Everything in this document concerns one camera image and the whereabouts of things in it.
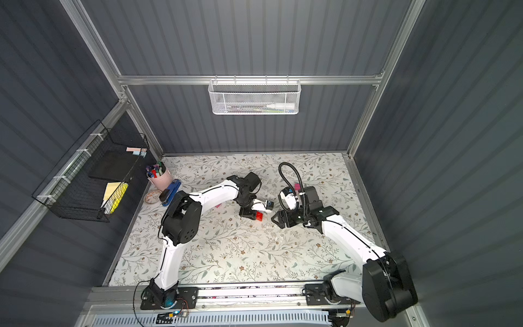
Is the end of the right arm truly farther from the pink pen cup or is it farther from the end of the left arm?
the pink pen cup

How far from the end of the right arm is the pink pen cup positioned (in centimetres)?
60

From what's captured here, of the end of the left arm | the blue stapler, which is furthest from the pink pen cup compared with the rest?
the end of the left arm

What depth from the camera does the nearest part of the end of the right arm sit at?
0.61 meters

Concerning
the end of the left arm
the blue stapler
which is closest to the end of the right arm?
the end of the left arm

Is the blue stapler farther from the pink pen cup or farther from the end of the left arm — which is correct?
the end of the left arm

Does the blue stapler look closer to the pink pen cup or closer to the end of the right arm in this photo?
→ the pink pen cup

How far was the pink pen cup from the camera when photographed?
3.22 feet
